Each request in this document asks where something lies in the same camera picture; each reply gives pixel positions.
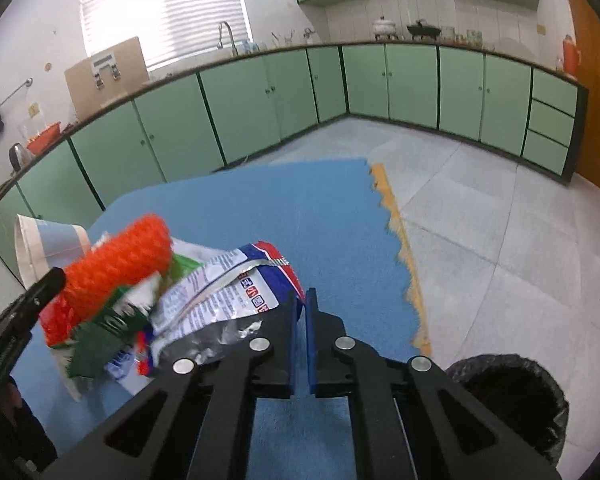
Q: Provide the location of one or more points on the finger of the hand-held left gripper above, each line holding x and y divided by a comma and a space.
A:
47, 285

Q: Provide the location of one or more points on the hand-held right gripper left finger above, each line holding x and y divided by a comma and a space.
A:
291, 345

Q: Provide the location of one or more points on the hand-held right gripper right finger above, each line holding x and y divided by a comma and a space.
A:
311, 345

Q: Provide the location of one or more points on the paper cup with blue band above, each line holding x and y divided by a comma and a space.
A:
45, 245

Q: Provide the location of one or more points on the orange foam net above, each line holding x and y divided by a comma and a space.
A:
110, 265

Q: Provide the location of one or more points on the green white packet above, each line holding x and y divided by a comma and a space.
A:
95, 345

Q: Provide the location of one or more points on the blue white foil snack bag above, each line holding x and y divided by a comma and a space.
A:
220, 300

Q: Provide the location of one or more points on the trash bin with black bag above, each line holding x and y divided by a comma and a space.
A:
510, 400

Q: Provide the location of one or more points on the blue scalloped tablecloth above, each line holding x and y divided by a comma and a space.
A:
305, 220

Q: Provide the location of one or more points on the steel kettle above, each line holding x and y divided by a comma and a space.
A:
20, 157

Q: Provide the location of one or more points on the beige scalloped mat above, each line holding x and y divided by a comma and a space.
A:
400, 240

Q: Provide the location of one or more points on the orange basin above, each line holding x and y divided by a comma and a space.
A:
44, 139

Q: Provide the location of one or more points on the metal towel bar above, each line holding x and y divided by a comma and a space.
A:
15, 94

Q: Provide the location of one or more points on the printed cardboard box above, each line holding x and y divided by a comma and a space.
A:
105, 80

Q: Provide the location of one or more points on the green lower cabinets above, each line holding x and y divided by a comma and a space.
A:
260, 100

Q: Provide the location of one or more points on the white window blind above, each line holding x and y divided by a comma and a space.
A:
165, 10

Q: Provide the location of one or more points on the utensil holder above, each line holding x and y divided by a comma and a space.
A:
287, 37

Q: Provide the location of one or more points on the steel faucet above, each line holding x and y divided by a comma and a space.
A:
227, 35

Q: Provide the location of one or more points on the white cooking pot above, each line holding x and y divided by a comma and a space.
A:
383, 29

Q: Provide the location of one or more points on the black wok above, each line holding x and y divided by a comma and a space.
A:
422, 31

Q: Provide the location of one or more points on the patterned glass jar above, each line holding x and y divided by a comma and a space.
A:
474, 37
449, 36

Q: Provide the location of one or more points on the small glass jar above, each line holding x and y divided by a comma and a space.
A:
559, 63

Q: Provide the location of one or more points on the red thermos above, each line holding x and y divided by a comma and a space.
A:
570, 57

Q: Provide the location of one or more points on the wall socket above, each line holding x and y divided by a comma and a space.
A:
541, 29

